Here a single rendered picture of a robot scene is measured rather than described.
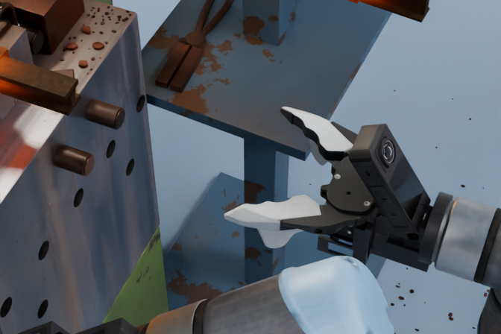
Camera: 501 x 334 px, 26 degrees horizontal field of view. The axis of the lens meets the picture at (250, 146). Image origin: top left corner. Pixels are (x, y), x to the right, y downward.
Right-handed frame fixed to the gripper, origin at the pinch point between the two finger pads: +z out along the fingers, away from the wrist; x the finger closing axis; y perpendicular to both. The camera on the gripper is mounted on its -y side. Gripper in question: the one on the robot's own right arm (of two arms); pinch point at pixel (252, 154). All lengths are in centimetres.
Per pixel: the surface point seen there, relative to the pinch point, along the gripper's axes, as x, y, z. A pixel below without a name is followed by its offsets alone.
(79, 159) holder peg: 0.7, 11.7, 21.6
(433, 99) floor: 108, 100, 0
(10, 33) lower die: 6.2, 0.8, 31.9
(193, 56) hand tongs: 36, 29, 24
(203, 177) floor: 67, 100, 39
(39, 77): 0.1, -1.2, 24.3
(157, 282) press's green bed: 19, 65, 25
